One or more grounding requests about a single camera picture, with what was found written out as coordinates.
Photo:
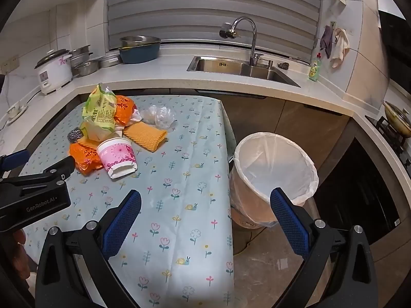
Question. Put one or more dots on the grey window blind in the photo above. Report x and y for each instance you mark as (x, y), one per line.
(192, 6)

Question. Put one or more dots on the round trash bin white liner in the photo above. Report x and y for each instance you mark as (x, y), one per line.
(276, 166)

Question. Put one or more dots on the orange bag with red print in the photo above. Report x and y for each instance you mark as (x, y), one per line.
(124, 109)

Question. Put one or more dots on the blue plastic basin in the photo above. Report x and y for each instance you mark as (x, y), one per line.
(138, 56)

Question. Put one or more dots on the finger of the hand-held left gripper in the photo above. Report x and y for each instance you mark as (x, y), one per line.
(59, 168)
(14, 161)

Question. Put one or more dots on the purple hanging rag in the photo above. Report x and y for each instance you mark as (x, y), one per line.
(327, 40)

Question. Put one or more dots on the white paper tissue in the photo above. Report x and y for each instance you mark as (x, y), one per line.
(136, 117)

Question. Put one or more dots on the white wall outlet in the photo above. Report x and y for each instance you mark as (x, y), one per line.
(8, 64)

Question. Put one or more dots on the floral light blue tablecloth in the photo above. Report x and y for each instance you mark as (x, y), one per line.
(179, 199)

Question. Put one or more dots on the black built-in oven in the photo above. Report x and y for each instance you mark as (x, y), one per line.
(362, 183)

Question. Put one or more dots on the steel basin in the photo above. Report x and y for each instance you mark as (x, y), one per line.
(138, 41)

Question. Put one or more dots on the chrome gooseneck faucet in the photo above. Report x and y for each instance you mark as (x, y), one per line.
(253, 38)

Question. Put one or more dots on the cream hanging rag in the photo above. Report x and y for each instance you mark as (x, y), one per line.
(340, 48)

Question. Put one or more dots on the wooden base cabinet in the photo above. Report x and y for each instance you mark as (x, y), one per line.
(305, 125)

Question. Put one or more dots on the person's left hand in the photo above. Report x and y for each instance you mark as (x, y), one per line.
(20, 253)

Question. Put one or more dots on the steel wool scrubber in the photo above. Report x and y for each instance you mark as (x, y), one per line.
(75, 135)

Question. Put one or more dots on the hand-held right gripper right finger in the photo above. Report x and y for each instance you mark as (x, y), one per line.
(289, 224)

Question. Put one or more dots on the orange plastic bag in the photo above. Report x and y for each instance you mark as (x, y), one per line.
(85, 158)

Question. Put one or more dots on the green dish soap bottle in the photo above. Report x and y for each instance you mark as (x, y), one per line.
(315, 69)

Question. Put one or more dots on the dark scouring ball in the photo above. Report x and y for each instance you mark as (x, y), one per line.
(284, 66)

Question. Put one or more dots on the steel bowl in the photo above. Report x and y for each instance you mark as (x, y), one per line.
(86, 67)

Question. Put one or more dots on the black range hood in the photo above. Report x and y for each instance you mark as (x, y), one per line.
(396, 45)

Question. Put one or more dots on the wok with glass lid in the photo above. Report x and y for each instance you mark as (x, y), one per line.
(398, 115)

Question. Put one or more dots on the green snack bag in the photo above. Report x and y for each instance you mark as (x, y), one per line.
(99, 109)

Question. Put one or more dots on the shallow steel dish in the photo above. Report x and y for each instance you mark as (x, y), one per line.
(109, 61)

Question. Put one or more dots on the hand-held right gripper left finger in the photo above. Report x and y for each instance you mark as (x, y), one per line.
(122, 224)

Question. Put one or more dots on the black gas stove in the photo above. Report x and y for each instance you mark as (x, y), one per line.
(388, 134)

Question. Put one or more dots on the white rice cooker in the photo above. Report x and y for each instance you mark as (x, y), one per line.
(53, 73)

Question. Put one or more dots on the yellow waffle dish cloth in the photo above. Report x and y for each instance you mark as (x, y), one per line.
(144, 134)

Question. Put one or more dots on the pink floral paper cup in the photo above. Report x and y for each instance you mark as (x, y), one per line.
(117, 157)

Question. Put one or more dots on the clear plastic bag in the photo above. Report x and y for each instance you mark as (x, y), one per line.
(162, 115)

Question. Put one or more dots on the stainless steel sink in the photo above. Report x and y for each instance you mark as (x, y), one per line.
(231, 69)

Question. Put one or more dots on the steel pot with lid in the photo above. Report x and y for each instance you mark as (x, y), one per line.
(80, 53)

